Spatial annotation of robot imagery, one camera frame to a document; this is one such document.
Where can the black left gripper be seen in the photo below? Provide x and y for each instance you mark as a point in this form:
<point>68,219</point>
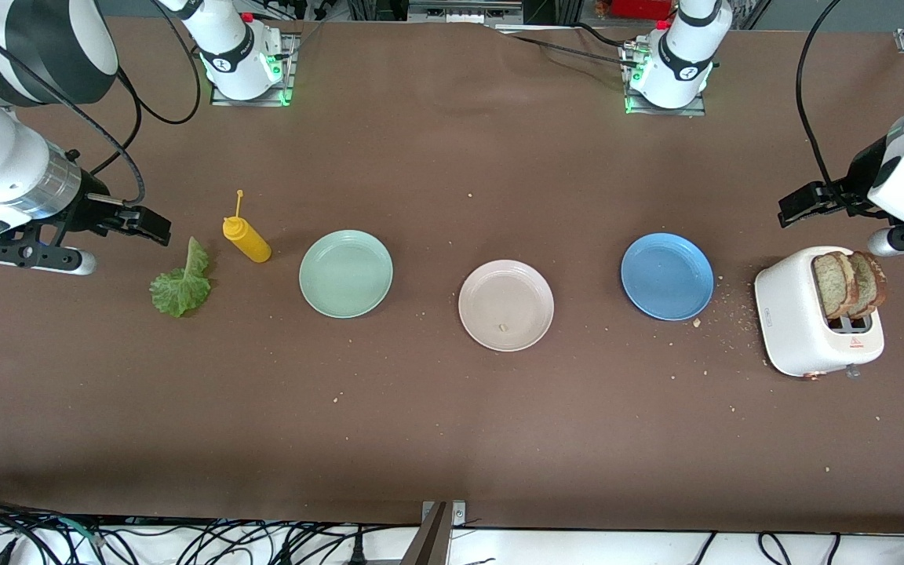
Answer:
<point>862,174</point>

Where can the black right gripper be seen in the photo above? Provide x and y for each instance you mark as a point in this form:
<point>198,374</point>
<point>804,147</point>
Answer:
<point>92,199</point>

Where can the brown bread slice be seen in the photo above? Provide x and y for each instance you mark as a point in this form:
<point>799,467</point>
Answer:
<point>872,282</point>
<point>830,284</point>

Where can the yellow mustard squeeze bottle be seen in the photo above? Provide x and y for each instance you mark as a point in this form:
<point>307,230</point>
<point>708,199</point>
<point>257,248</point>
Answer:
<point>249,243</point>

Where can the blue plate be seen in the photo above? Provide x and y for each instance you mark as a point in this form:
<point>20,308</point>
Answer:
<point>668,276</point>

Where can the pale green plate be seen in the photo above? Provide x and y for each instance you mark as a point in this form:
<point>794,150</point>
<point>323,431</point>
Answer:
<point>346,275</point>

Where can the beige plate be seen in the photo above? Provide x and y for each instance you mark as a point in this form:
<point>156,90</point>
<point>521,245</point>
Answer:
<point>507,298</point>

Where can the green lettuce leaf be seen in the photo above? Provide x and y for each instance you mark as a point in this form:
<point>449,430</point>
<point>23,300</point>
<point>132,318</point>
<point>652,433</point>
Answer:
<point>181,290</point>

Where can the white toaster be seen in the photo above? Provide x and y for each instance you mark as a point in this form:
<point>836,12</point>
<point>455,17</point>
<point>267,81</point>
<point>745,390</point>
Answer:
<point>789,314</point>

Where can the red box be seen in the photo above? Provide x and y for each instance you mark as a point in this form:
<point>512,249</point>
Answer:
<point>640,8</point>

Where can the brown table cover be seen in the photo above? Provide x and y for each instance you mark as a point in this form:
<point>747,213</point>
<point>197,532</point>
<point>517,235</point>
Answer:
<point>452,439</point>

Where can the grey metal bar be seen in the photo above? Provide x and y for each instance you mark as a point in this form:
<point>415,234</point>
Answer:
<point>428,541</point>

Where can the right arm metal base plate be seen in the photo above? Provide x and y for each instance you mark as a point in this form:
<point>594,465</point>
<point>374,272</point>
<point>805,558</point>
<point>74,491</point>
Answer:
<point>220,97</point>

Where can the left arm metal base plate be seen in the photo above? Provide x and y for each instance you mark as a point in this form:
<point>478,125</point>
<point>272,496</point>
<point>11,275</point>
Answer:
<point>695,111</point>

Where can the aluminium frame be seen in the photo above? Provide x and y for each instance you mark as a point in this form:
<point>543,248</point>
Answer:
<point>460,12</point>

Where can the silver bracket plate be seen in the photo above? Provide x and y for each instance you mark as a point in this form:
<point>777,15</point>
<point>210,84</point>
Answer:
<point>458,514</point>

